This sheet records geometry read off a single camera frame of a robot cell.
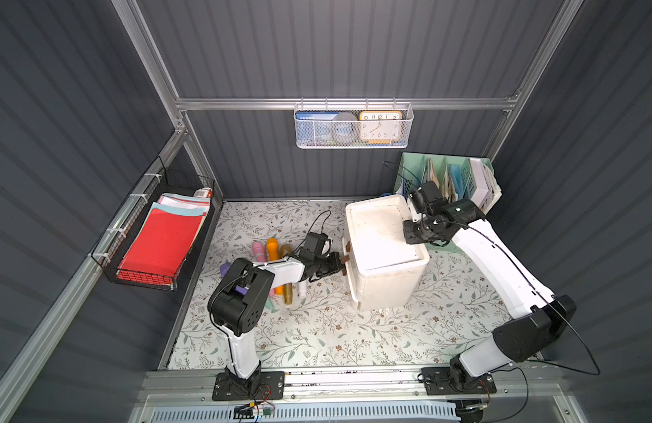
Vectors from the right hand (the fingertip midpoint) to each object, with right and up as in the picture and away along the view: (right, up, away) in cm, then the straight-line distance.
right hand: (417, 234), depth 79 cm
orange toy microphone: (-49, -6, +23) cm, 54 cm away
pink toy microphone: (-54, -8, +20) cm, 58 cm away
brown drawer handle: (-21, -8, +6) cm, 24 cm away
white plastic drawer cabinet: (-13, -9, -8) cm, 17 cm away
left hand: (-22, -11, +15) cm, 28 cm away
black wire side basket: (-79, +15, +2) cm, 80 cm away
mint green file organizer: (+19, +21, +17) cm, 33 cm away
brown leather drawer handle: (-21, -4, +1) cm, 21 cm away
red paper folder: (-72, -3, -9) cm, 73 cm away
